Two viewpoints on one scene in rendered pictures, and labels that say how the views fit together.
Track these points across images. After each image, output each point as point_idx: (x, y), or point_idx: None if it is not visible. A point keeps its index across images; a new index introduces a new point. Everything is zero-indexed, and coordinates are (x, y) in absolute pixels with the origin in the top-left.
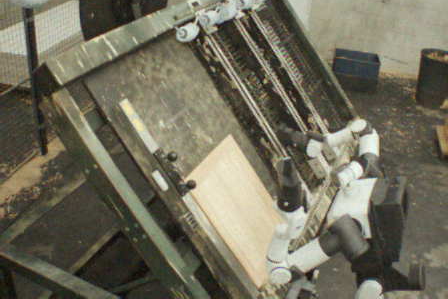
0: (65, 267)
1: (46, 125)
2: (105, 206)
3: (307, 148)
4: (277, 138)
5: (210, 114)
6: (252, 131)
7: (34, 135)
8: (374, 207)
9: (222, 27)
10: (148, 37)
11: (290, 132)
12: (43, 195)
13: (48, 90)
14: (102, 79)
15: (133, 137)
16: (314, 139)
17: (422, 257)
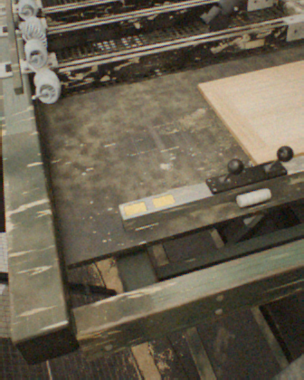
0: (250, 325)
1: (86, 280)
2: (192, 252)
3: None
4: (217, 31)
5: (165, 99)
6: (198, 59)
7: (92, 296)
8: None
9: (52, 52)
10: (35, 143)
11: (217, 9)
12: None
13: (68, 344)
14: (77, 232)
15: (179, 213)
16: None
17: None
